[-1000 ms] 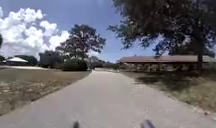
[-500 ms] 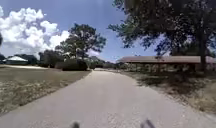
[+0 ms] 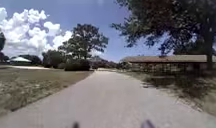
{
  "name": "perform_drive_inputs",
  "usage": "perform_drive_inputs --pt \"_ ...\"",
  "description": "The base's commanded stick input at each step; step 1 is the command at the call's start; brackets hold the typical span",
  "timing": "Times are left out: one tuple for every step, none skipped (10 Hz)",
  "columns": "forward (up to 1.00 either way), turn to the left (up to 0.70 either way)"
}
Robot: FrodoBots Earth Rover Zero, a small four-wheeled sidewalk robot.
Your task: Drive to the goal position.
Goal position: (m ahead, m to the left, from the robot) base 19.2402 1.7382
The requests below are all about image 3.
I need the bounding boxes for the row of dark bushes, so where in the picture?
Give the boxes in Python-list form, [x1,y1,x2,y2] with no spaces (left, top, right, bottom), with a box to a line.
[41,49,121,72]

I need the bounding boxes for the round-crowned tree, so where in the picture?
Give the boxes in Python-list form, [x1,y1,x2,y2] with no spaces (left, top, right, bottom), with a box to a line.
[58,23,110,64]

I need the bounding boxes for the grey paved path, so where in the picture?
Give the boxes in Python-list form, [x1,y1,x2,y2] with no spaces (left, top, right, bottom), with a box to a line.
[0,69,216,128]

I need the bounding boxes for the long low brown-roofed building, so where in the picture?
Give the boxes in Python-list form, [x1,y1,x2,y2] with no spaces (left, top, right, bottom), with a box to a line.
[120,54,216,74]

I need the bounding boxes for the dry grass ground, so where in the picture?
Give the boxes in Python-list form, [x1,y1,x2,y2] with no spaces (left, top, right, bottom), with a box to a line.
[0,65,94,119]

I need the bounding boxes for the pale road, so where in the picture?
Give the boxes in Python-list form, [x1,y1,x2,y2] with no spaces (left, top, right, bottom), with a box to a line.
[0,64,52,71]

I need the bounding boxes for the dry grass verge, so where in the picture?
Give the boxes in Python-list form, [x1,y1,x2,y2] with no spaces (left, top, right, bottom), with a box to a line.
[117,69,216,119]

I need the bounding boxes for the white-roofed building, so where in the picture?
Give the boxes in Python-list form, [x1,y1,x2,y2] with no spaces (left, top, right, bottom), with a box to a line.
[9,56,33,66]

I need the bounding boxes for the large spreading tree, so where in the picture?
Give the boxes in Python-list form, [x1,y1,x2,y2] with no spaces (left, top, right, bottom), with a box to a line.
[110,0,216,70]

